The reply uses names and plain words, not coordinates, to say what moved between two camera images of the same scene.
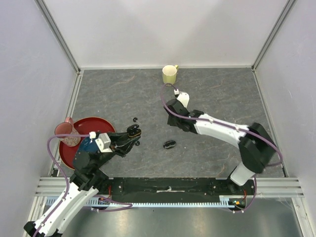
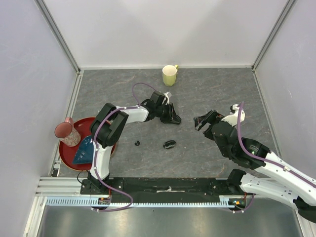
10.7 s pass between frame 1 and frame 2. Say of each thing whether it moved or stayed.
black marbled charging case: stayed
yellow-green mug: stayed
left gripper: moved
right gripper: moved
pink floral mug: stayed
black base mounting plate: stayed
